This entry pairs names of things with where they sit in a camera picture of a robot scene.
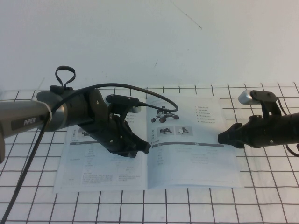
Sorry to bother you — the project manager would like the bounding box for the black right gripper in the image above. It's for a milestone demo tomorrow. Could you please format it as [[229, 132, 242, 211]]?
[[217, 113, 288, 149]]

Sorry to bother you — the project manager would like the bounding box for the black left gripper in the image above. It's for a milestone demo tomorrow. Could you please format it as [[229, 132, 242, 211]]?
[[78, 90, 151, 160]]

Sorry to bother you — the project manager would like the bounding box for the white product catalogue book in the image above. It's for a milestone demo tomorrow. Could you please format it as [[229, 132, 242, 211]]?
[[53, 94, 245, 194]]

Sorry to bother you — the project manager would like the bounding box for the white zip tie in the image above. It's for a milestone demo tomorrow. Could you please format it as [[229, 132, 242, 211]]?
[[32, 79, 54, 122]]

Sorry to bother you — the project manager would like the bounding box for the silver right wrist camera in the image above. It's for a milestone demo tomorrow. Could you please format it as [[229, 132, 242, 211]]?
[[238, 90, 278, 117]]

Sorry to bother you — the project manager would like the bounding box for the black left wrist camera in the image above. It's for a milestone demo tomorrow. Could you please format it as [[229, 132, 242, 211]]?
[[106, 94, 143, 113]]

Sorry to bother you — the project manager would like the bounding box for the black left camera cable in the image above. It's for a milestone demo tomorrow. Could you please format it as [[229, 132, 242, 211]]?
[[0, 84, 179, 224]]

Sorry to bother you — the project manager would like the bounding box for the black strap loop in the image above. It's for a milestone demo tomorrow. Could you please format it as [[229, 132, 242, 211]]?
[[55, 66, 77, 89]]

